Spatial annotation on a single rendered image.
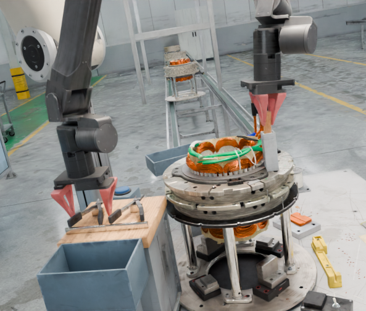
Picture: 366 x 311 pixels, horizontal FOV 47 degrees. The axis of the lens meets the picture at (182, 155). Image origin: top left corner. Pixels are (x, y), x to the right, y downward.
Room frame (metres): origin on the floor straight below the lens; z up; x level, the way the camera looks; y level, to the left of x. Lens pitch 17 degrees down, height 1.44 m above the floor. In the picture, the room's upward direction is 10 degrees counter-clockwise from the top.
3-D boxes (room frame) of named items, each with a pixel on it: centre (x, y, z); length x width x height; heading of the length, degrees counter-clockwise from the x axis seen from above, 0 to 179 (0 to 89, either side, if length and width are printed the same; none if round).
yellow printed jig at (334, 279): (0.97, -0.33, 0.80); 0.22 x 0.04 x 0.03; 173
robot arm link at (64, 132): (0.83, 0.21, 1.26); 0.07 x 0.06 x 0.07; 53
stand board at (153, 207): (0.85, 0.17, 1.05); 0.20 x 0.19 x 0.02; 169
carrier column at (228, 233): (0.85, -0.07, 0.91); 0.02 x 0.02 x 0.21
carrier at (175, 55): (5.99, -0.13, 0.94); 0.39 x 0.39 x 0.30
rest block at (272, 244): (1.04, -0.19, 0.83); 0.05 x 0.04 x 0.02; 49
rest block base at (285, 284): (0.87, -0.16, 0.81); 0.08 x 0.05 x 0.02; 127
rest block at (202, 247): (1.07, -0.03, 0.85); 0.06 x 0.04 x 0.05; 131
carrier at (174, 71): (3.98, -0.12, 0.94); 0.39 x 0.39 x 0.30
